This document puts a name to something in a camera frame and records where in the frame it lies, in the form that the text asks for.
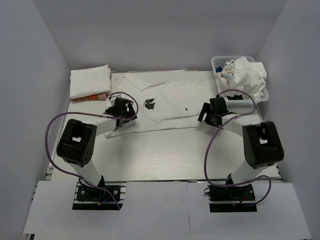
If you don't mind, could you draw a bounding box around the folded patterned pink t-shirt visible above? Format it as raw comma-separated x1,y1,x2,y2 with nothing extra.
69,92,109,102

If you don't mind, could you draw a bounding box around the folded white t-shirt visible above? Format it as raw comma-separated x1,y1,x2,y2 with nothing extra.
69,64,111,99

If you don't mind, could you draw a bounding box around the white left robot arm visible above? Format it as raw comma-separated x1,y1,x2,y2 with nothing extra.
56,97,137,200

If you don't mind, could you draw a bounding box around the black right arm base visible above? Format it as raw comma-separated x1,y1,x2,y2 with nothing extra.
203,184,257,213

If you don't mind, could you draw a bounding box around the white printed t-shirt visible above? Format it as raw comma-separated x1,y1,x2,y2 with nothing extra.
214,56,267,100

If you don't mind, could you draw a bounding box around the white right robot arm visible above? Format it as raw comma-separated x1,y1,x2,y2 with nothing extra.
198,97,284,200

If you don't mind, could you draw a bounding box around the white plastic laundry basket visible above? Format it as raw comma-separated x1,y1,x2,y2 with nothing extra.
211,55,269,107

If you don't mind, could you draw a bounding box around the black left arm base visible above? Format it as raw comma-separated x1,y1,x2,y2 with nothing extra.
72,182,126,211

